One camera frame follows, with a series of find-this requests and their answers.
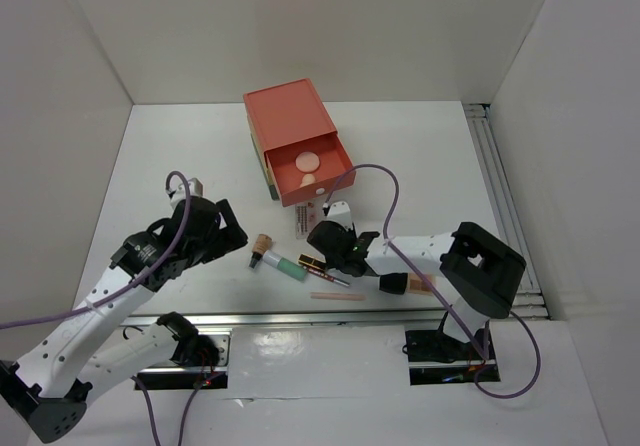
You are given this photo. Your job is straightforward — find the black gold lipstick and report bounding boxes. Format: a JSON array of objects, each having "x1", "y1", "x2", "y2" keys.
[{"x1": 298, "y1": 254, "x2": 327, "y2": 272}]

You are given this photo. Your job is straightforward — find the dark red lip pencil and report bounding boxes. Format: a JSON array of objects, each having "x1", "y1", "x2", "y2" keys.
[{"x1": 306, "y1": 268, "x2": 350, "y2": 288}]

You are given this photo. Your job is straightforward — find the pink concealer stick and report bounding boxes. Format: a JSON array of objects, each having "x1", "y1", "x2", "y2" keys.
[{"x1": 310, "y1": 292, "x2": 366, "y2": 302}]

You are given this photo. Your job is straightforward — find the peach teardrop makeup sponge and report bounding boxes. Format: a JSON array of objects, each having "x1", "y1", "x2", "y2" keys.
[{"x1": 300, "y1": 173, "x2": 316, "y2": 187}]

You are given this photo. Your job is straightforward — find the round peach powder puff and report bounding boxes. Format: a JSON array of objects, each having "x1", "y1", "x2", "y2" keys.
[{"x1": 295, "y1": 152, "x2": 321, "y2": 173}]

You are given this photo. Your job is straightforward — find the coral red top drawer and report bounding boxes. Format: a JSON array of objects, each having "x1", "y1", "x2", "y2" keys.
[{"x1": 243, "y1": 78, "x2": 356, "y2": 207}]

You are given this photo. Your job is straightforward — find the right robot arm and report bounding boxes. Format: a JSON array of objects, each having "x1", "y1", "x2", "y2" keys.
[{"x1": 307, "y1": 221, "x2": 526, "y2": 358}]

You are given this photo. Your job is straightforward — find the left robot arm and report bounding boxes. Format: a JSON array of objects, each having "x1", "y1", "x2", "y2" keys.
[{"x1": 1, "y1": 197, "x2": 248, "y2": 444}]

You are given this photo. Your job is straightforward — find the tan foundation bottle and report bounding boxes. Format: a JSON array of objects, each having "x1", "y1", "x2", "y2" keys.
[{"x1": 249, "y1": 234, "x2": 273, "y2": 269}]

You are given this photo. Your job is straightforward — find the mint green tube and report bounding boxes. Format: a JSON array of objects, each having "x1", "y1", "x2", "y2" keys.
[{"x1": 263, "y1": 250, "x2": 307, "y2": 282}]

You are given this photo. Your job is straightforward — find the square black compact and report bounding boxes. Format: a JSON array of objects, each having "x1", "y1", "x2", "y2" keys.
[{"x1": 378, "y1": 273, "x2": 408, "y2": 295}]

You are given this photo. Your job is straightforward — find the brown eyeshadow palette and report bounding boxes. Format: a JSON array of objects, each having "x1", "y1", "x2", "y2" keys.
[{"x1": 406, "y1": 273, "x2": 434, "y2": 295}]

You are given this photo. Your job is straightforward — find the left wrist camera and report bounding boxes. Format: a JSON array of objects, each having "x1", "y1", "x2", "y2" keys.
[{"x1": 166, "y1": 178, "x2": 203, "y2": 210}]

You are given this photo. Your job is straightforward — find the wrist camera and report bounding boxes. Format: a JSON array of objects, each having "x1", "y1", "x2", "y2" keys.
[
  {"x1": 322, "y1": 201, "x2": 354, "y2": 231},
  {"x1": 166, "y1": 178, "x2": 203, "y2": 210}
]

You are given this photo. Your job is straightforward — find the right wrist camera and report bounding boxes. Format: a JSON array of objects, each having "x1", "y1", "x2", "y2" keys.
[{"x1": 322, "y1": 201, "x2": 354, "y2": 231}]

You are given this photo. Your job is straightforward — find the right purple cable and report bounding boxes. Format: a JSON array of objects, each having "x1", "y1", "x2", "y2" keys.
[{"x1": 323, "y1": 164, "x2": 544, "y2": 400}]

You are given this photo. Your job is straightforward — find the purple cable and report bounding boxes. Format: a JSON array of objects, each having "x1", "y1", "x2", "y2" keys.
[
  {"x1": 323, "y1": 164, "x2": 544, "y2": 400},
  {"x1": 0, "y1": 170, "x2": 224, "y2": 446}
]

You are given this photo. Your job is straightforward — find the aluminium mounting rail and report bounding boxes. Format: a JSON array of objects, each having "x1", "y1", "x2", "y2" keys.
[{"x1": 117, "y1": 306, "x2": 516, "y2": 373}]

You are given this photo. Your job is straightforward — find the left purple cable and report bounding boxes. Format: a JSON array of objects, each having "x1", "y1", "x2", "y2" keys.
[{"x1": 0, "y1": 170, "x2": 224, "y2": 446}]

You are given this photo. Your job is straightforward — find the aluminium side rail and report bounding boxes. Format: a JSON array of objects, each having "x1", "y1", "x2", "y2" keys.
[{"x1": 463, "y1": 104, "x2": 551, "y2": 320}]

